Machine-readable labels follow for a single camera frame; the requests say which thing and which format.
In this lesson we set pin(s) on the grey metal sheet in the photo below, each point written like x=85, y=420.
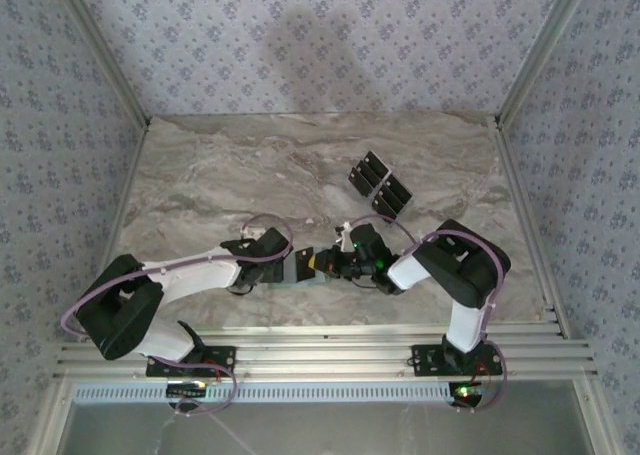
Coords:
x=350, y=430

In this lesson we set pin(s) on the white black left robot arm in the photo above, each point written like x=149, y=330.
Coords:
x=195, y=275

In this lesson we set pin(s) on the black credit card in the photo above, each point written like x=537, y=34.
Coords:
x=392, y=196
x=369, y=172
x=400, y=187
x=384, y=206
x=361, y=184
x=377, y=162

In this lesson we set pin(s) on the circuit board with green light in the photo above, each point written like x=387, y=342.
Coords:
x=187, y=390
x=467, y=392

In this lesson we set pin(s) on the aluminium table edge rail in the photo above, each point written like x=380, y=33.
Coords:
x=522, y=200

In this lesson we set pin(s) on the mint green card holder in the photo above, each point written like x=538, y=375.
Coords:
x=305, y=283

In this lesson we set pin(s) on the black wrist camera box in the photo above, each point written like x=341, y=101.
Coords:
x=365, y=237
x=270, y=245

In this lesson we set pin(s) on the aluminium corner post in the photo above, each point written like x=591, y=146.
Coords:
x=540, y=50
x=106, y=50

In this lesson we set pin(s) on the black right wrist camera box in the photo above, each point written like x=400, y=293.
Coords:
x=365, y=237

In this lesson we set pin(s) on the black battery tray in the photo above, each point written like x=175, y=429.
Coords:
x=387, y=180

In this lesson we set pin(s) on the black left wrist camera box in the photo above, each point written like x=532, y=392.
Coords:
x=270, y=245

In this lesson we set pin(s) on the aluminium extrusion base rails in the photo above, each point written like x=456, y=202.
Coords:
x=325, y=355

